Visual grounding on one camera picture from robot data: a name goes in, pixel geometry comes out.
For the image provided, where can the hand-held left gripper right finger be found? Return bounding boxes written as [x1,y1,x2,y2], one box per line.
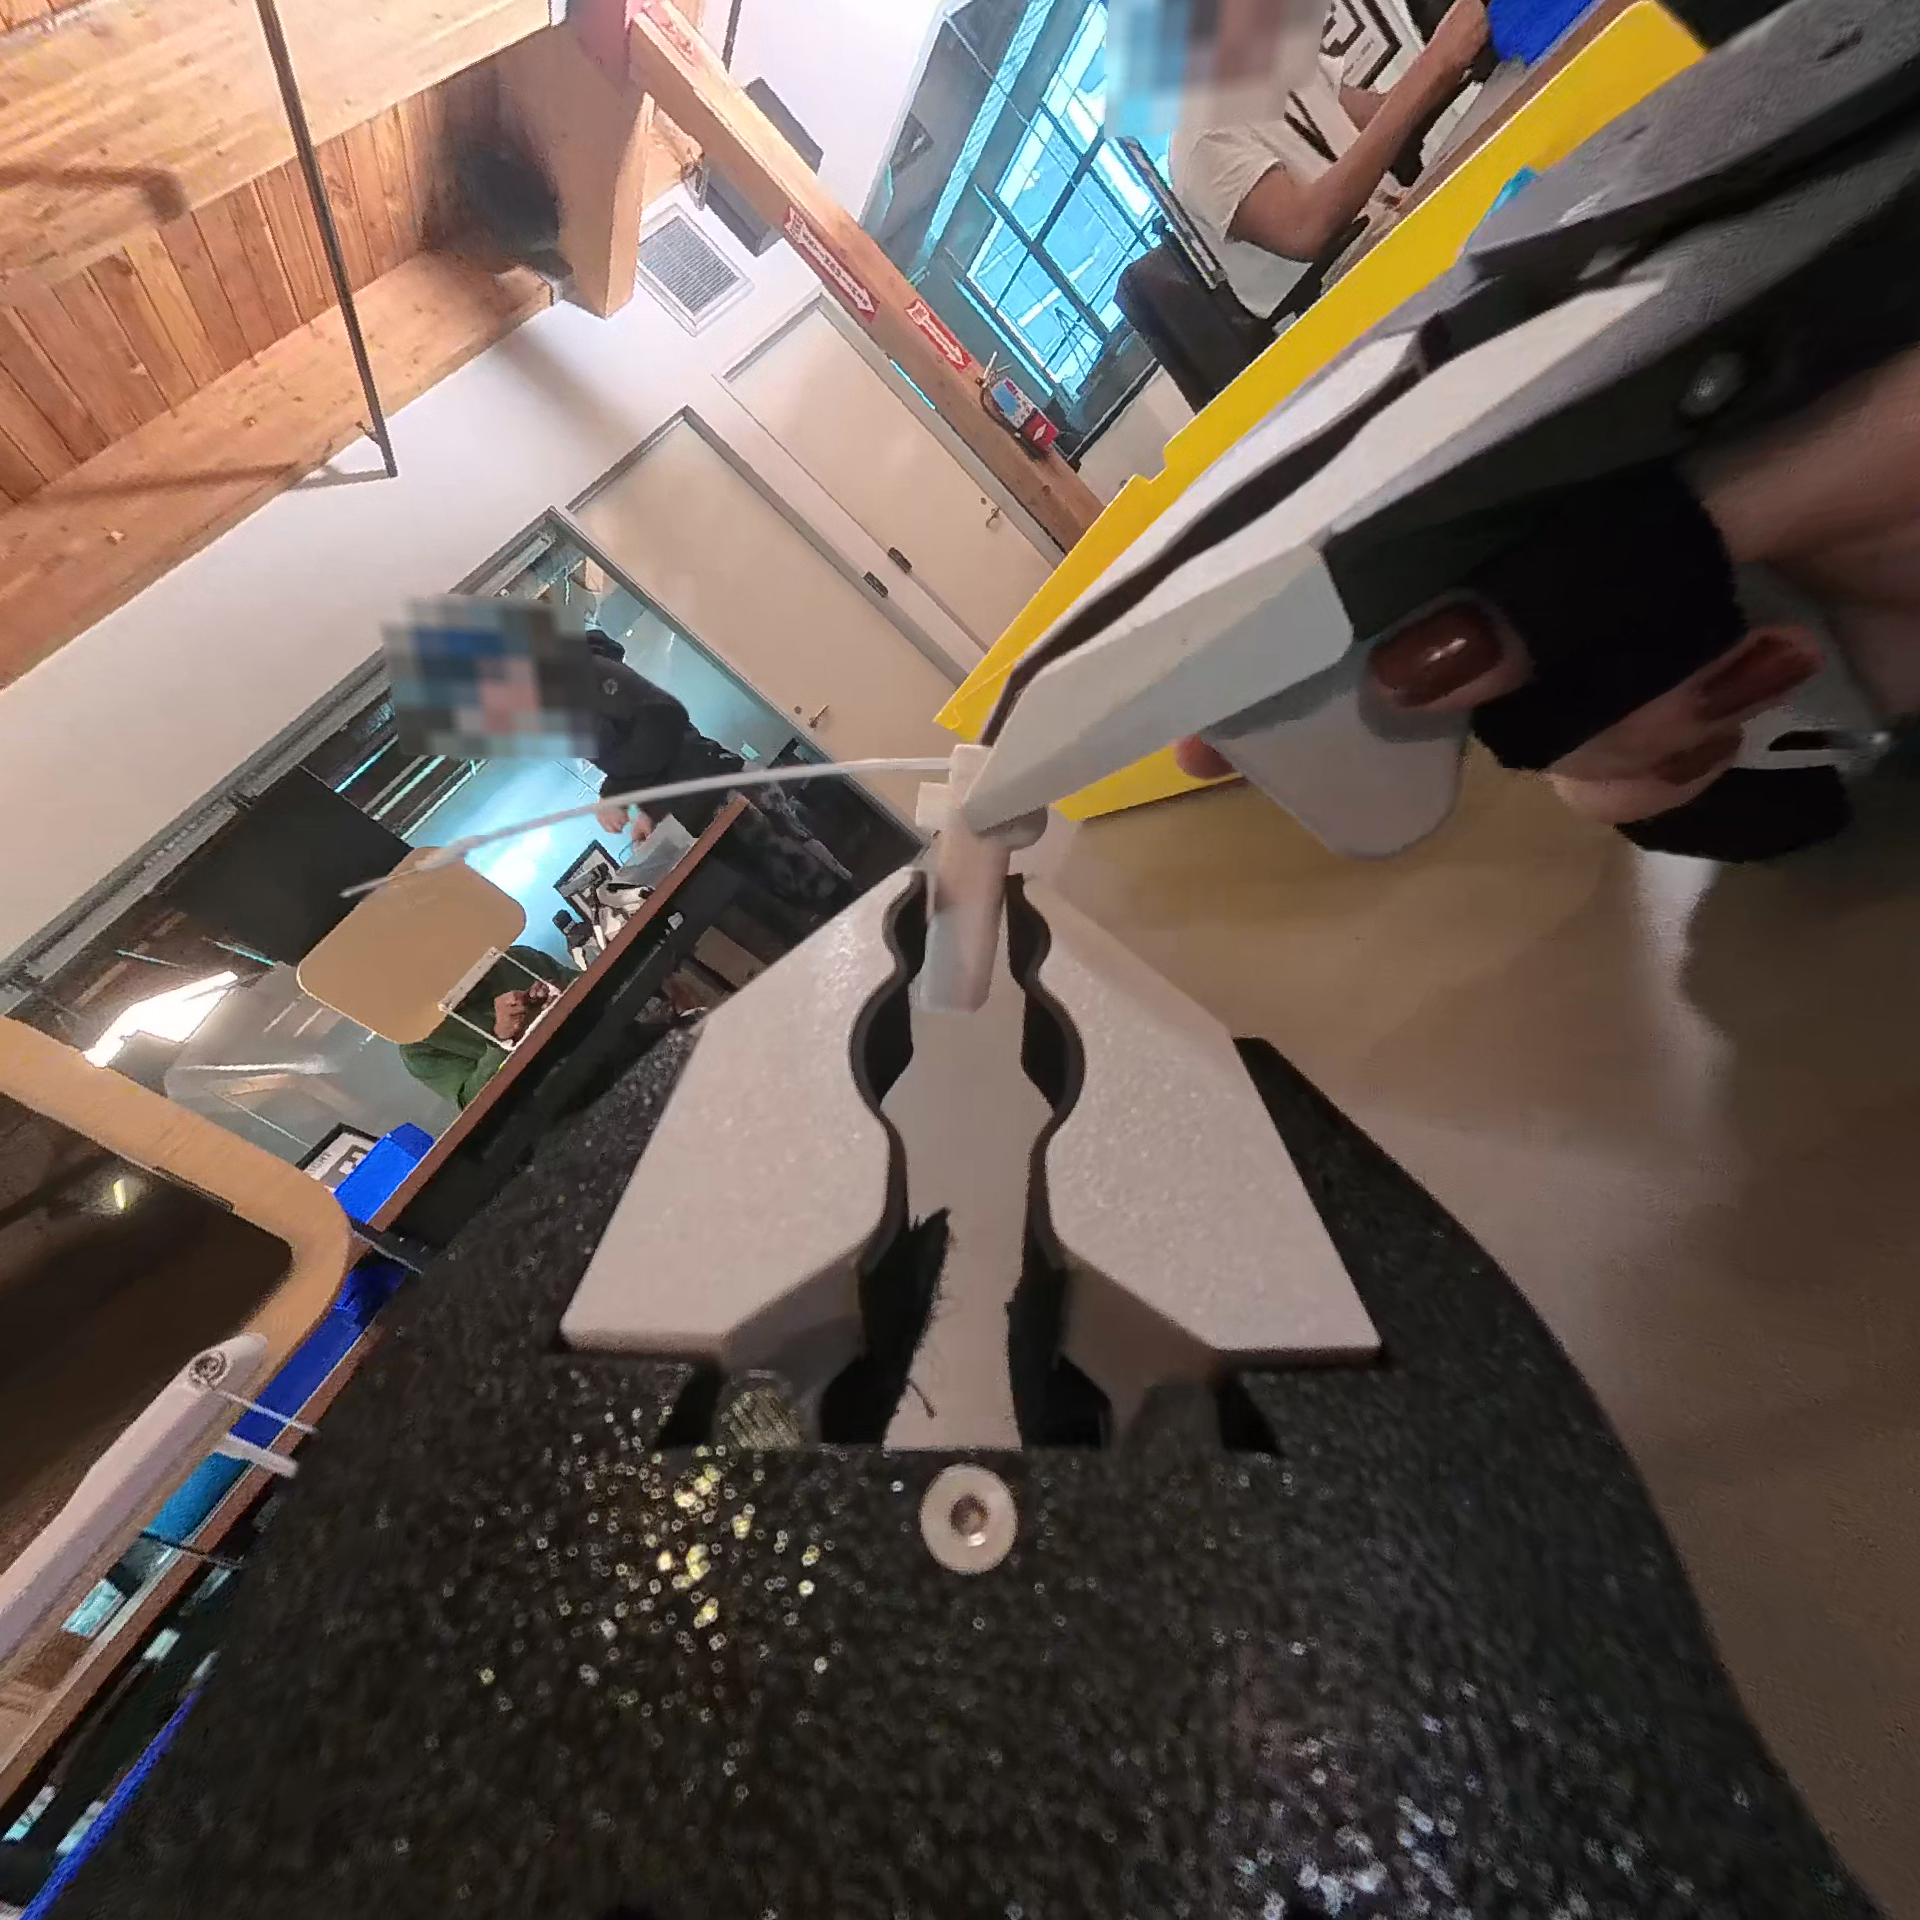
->
[1010,880,1383,1412]

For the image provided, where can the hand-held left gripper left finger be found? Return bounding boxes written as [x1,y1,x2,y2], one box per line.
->
[558,868,921,1432]

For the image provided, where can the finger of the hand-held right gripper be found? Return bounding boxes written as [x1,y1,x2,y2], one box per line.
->
[993,331,1419,710]
[960,278,1707,834]

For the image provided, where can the yellow plastic bin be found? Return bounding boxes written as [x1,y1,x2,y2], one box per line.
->
[933,0,1711,823]

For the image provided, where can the white wired earbuds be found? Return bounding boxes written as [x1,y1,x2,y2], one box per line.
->
[341,751,1077,1010]

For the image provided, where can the person's right hand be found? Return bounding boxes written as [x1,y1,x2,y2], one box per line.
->
[1367,357,1920,823]

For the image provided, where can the black office chair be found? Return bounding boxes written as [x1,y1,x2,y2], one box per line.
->
[1117,239,1278,417]

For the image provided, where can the paned window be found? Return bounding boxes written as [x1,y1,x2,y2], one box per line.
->
[862,0,1187,426]

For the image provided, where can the blue background bin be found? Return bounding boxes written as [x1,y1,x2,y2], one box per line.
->
[334,1126,436,1220]

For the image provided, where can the white double door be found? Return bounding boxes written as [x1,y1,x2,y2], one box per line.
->
[571,292,1053,783]

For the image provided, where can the tan backed screen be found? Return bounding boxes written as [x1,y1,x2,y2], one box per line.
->
[297,868,529,1045]

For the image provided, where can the tan framed glossy screen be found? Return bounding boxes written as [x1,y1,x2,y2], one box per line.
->
[0,1020,357,1523]

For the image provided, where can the black hanging panel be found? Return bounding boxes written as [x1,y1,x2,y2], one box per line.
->
[167,767,413,970]

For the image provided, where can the wooden post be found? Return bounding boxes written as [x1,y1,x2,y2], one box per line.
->
[631,0,1108,552]

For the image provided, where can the wall vent grille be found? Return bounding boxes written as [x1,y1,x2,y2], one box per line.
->
[637,208,755,333]

